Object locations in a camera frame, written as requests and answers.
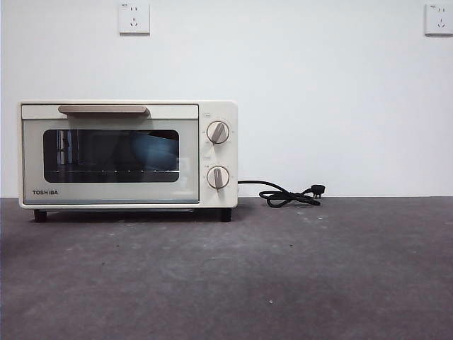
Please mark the blue ribbed bowl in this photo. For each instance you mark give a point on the blue ribbed bowl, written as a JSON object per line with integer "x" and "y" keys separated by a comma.
{"x": 152, "y": 150}

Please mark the oven knob nearest oven feet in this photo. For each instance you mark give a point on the oven knob nearest oven feet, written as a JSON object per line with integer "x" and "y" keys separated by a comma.
{"x": 217, "y": 178}

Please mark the cream toaster oven housing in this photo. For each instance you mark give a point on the cream toaster oven housing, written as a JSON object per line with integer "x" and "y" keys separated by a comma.
{"x": 219, "y": 202}

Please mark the oven knob under small label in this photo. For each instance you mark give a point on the oven knob under small label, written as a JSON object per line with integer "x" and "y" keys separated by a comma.
{"x": 217, "y": 132}

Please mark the white wall socket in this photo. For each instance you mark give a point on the white wall socket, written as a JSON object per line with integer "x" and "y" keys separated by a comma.
{"x": 439, "y": 19}
{"x": 134, "y": 19}

